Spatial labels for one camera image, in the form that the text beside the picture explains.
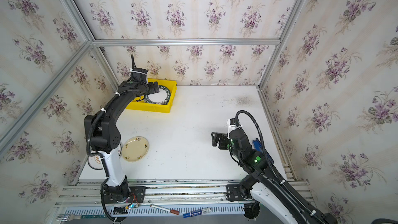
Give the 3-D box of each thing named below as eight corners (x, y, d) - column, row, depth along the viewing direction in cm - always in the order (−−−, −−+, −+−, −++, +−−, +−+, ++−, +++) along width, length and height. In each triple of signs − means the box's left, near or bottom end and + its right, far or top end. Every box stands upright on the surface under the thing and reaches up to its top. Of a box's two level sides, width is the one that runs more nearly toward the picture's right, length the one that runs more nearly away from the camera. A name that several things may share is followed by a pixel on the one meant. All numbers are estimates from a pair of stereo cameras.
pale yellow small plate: (119, 161, 86) (117, 160, 84) (127, 137, 95) (126, 136, 93) (145, 161, 86) (144, 160, 84) (151, 138, 95) (150, 136, 94)
